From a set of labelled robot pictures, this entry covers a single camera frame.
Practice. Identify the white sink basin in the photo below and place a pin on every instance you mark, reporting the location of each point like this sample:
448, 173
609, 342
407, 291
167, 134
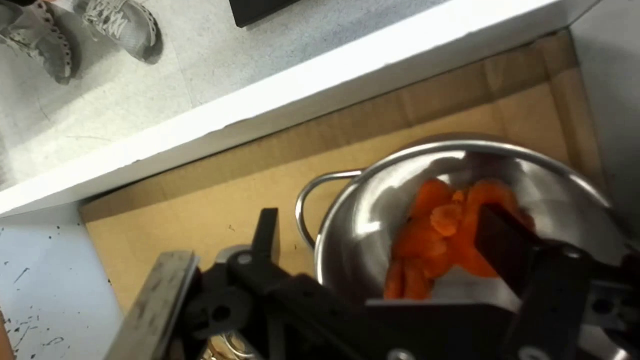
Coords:
201, 113

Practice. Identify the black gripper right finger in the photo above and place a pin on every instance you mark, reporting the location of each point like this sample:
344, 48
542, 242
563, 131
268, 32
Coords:
526, 260

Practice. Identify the grey metal mount bracket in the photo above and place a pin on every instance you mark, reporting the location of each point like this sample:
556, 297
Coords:
150, 306

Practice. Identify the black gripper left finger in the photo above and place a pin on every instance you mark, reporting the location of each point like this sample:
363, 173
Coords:
267, 236

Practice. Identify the stainless steel pot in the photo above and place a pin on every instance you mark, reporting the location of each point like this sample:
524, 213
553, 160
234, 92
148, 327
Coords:
572, 207

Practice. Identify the orange plush toy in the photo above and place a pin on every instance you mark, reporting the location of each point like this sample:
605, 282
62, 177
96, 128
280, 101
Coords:
433, 227

